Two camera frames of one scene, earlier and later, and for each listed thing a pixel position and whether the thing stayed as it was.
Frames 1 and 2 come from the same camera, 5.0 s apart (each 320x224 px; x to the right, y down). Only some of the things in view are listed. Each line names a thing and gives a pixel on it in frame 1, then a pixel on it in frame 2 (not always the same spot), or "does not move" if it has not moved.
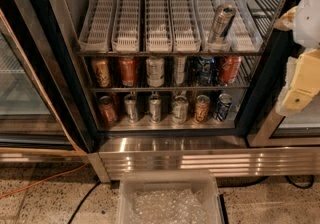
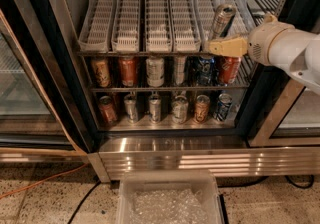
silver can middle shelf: x=179 y=69 does not move
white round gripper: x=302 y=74 to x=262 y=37
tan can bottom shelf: x=202 y=108 does not move
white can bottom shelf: x=180 y=109 does not move
